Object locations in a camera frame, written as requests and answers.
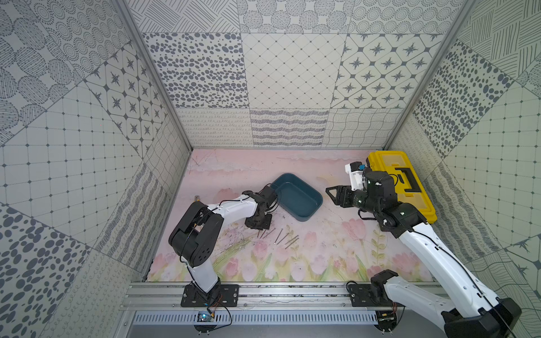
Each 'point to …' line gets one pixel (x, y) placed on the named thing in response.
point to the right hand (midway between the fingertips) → (332, 192)
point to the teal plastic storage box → (296, 197)
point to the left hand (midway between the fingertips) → (263, 223)
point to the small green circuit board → (203, 316)
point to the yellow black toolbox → (409, 189)
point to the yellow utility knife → (196, 198)
